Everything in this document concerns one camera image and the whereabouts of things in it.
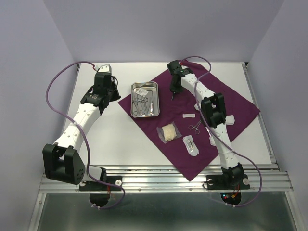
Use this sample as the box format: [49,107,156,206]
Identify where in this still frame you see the white gauze pad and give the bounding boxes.
[226,115,235,126]
[194,103,201,111]
[209,137,216,146]

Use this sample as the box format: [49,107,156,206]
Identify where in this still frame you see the purple surgical drape cloth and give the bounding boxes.
[114,63,268,180]

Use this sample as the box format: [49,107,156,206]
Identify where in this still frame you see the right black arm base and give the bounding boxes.
[203,164,250,191]

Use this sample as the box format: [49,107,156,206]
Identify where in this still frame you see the white gauze pad right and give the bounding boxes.
[226,115,235,126]

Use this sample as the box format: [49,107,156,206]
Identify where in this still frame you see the white gauze pad centre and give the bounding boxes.
[194,103,201,111]

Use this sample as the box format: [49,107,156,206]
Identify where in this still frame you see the white gauze pad lower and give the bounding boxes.
[209,137,216,146]

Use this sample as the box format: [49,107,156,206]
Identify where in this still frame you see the stainless steel instrument tray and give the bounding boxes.
[130,81,160,118]

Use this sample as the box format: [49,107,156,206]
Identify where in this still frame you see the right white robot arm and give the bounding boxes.
[167,60,245,190]

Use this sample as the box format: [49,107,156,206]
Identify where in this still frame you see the steel hemostat clamp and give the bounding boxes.
[188,121,202,135]

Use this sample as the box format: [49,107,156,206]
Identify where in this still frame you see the clear suture packet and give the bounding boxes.
[182,135,199,156]

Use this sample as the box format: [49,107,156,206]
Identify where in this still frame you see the long steel forceps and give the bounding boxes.
[139,95,148,115]

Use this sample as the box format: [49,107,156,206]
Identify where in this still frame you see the straight steel scissors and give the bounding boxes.
[133,99,142,116]

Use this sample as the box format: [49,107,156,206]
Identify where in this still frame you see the white blue label packet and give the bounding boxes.
[136,88,148,97]

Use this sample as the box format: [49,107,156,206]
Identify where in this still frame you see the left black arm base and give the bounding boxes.
[79,176,122,192]

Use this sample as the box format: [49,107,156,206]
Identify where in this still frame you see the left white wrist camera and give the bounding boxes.
[97,64,112,74]

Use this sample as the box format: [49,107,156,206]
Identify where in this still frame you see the small white gauze roll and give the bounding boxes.
[182,113,195,118]

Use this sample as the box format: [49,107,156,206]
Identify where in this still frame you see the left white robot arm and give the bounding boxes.
[42,69,120,190]

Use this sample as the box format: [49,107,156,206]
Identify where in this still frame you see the bagged beige gloves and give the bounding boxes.
[156,122,182,144]

